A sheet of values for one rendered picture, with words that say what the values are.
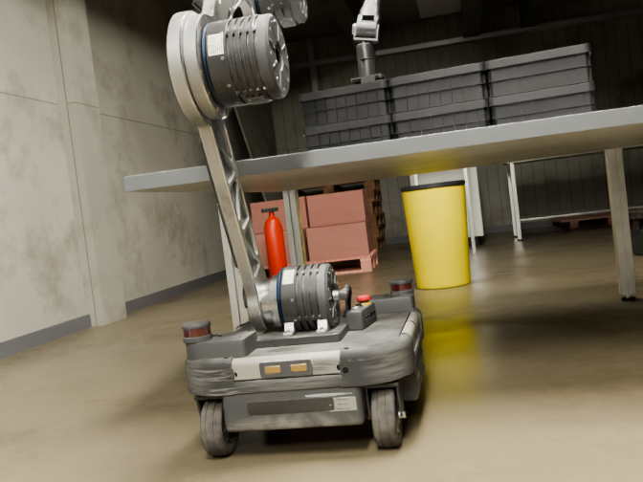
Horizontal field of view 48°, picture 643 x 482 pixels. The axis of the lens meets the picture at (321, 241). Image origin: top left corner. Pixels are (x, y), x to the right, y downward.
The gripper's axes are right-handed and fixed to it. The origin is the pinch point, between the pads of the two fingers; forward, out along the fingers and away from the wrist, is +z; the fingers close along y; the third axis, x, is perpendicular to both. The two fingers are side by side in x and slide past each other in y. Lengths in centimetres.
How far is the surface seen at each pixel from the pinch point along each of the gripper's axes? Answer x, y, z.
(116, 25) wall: -228, 248, -122
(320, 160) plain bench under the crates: 60, -1, 20
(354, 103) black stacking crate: 8.2, 3.2, -0.2
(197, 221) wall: -340, 265, 28
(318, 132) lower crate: 9.7, 16.1, 7.1
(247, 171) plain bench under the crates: 62, 18, 20
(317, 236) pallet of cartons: -326, 148, 53
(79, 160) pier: -137, 225, -16
